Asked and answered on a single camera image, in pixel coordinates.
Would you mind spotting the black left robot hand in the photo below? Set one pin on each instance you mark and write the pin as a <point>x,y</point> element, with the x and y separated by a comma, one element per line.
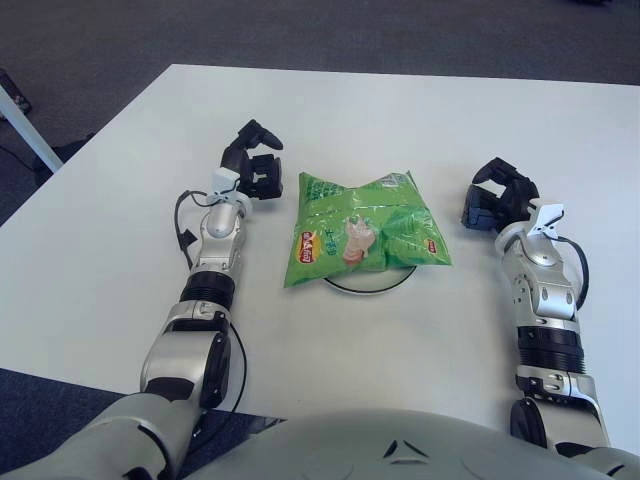
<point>262,177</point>

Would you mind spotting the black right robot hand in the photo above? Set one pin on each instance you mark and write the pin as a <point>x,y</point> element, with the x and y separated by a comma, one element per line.
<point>515,200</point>

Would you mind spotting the green snack chip bag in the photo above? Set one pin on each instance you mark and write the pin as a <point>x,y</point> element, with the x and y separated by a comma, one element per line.
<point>350,225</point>

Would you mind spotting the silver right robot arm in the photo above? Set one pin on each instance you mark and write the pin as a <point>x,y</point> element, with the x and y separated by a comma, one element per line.
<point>540,295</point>

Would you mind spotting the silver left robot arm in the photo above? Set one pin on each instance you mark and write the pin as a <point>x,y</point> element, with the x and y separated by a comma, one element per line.
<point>180,360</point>

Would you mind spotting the white plate with black rim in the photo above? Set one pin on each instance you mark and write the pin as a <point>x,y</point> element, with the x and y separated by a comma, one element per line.
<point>365,288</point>

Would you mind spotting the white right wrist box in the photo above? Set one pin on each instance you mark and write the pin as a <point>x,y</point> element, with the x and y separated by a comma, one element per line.
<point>547,215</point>

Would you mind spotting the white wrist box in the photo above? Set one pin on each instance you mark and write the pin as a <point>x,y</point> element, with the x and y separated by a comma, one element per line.
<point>225,180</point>
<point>547,215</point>

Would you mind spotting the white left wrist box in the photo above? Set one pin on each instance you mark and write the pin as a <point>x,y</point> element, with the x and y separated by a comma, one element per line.
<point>225,180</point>

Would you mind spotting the white table leg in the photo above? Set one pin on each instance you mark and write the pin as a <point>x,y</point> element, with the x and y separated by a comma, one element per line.
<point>30,132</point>

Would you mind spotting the black object on floor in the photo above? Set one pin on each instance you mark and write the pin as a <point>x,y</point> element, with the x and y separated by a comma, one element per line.
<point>15,90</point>

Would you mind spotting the grey robot torso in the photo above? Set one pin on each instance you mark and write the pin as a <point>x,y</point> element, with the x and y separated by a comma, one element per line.
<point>350,450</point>

